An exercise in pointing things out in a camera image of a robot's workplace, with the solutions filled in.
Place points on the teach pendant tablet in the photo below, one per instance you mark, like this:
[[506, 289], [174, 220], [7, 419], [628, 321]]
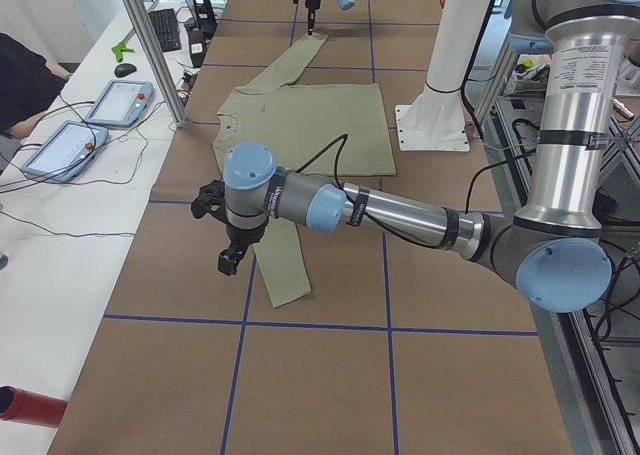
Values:
[[66, 152], [121, 103]]

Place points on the near teach pendant tablet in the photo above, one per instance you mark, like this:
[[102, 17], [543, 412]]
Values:
[[66, 152]]

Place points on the black keyboard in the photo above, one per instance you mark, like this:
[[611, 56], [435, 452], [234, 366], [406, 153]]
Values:
[[166, 28]]

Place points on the olive green long-sleeve shirt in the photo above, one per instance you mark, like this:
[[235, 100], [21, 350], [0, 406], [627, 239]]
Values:
[[296, 121]]

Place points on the seated person in black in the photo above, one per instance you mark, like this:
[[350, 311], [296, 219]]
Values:
[[29, 85]]

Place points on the far teach pendant tablet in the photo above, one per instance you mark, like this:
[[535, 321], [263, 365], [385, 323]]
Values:
[[121, 103]]

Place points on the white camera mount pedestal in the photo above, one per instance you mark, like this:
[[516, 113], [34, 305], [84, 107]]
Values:
[[435, 121]]

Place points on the green plastic clip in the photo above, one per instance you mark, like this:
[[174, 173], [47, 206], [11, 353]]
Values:
[[119, 50]]

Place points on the aluminium frame post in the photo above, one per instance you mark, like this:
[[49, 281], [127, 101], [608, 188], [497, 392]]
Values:
[[142, 26]]

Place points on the black computer mouse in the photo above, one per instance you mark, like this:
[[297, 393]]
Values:
[[124, 69]]

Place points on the red cylinder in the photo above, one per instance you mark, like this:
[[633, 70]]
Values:
[[27, 407]]

